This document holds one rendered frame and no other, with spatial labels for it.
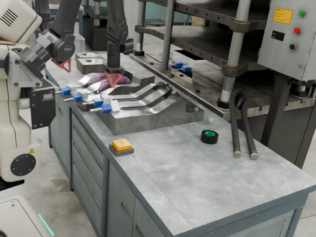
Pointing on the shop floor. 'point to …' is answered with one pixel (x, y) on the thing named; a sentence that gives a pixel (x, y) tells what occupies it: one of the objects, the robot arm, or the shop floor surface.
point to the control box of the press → (287, 55)
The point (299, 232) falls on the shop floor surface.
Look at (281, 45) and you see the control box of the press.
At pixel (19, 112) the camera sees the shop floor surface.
